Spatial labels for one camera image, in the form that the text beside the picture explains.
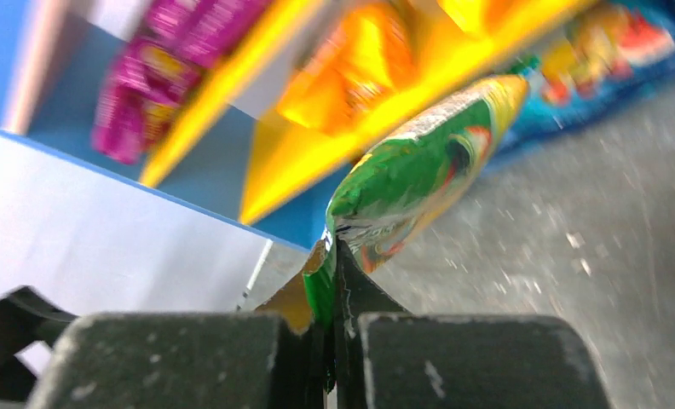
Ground blue candy bag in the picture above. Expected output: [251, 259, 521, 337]
[498, 1, 675, 155]

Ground blue pink yellow shelf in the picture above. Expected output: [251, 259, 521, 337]
[0, 0, 598, 252]

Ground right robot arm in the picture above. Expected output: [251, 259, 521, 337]
[0, 241, 609, 408]

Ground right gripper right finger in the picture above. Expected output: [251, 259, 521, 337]
[333, 242, 609, 409]

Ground orange candy bag on shelf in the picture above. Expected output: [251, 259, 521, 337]
[275, 1, 416, 134]

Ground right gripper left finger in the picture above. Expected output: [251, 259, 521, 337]
[26, 245, 311, 408]

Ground green candy bag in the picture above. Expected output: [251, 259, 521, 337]
[302, 73, 532, 331]

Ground purple candy bag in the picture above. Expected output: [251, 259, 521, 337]
[91, 0, 271, 164]

